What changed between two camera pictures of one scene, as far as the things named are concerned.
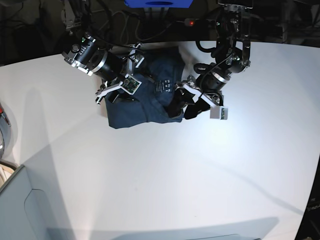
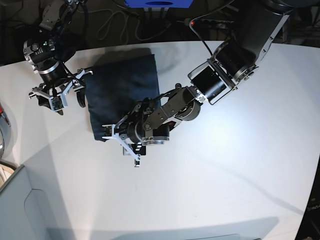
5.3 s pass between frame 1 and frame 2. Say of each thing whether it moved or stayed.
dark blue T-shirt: moved
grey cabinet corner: stayed
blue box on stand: stayed
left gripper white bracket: moved
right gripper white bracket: moved
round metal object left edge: stayed
